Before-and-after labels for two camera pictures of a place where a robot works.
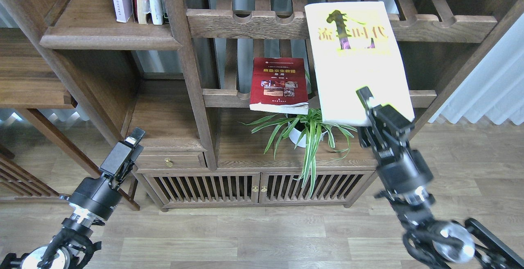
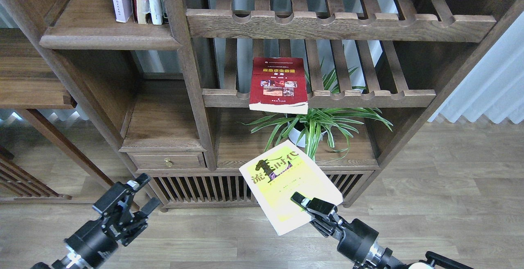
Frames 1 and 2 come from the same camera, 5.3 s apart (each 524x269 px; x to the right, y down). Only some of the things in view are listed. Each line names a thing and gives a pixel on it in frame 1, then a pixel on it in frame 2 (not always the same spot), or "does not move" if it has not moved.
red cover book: (279, 84) does not move
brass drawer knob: (168, 162) does not move
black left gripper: (100, 195) -> (96, 242)
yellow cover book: (351, 48) -> (274, 176)
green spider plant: (305, 127) does not move
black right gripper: (402, 170) -> (356, 240)
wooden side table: (32, 76) does not move
